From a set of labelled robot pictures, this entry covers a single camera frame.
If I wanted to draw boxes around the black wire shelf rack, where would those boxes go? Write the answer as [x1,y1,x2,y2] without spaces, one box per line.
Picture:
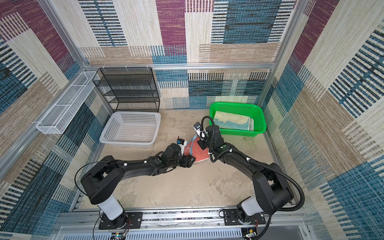
[93,67,160,112]

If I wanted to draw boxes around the green plastic basket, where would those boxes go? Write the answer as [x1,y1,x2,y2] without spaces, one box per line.
[210,102,267,137]

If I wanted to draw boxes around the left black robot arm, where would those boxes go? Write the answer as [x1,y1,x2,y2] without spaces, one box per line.
[81,143,196,230]

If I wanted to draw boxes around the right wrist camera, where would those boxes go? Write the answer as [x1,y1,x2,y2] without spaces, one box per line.
[193,122,207,140]

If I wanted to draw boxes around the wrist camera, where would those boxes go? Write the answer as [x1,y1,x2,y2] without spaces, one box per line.
[193,122,207,140]
[177,137,188,148]

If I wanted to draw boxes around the black corrugated cable conduit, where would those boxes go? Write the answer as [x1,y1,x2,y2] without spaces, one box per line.
[200,115,306,240]

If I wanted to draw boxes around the white wire mesh tray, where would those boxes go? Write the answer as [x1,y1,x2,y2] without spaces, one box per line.
[37,72,96,135]

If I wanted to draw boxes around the aluminium front rail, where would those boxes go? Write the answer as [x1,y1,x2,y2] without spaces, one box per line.
[50,206,317,240]

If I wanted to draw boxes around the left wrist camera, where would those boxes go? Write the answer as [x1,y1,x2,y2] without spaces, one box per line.
[177,137,188,148]

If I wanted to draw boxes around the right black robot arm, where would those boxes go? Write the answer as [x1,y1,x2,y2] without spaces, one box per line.
[194,123,298,224]

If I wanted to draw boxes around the pale green teal towel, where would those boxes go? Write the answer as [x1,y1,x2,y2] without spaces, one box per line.
[214,111,254,131]

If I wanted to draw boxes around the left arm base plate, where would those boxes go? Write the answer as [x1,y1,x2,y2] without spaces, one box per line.
[98,212,143,230]

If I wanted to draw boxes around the red pink towel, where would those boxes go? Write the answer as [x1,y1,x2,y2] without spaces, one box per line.
[184,134,210,163]

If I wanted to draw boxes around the white plastic laundry basket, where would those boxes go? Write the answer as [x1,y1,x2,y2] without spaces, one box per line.
[100,112,161,148]

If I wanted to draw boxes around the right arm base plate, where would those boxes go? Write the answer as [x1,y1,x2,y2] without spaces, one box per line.
[219,209,266,226]

